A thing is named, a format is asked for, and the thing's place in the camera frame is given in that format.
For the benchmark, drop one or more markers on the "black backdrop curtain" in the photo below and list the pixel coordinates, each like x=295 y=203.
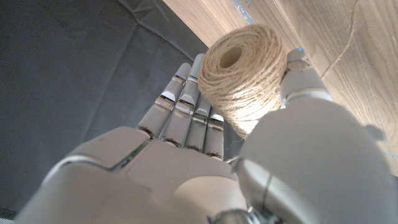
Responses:
x=77 y=77

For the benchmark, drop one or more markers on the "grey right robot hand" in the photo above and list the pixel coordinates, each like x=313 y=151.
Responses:
x=155 y=174

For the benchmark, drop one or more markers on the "jute twine spool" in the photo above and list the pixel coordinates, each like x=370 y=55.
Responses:
x=242 y=77

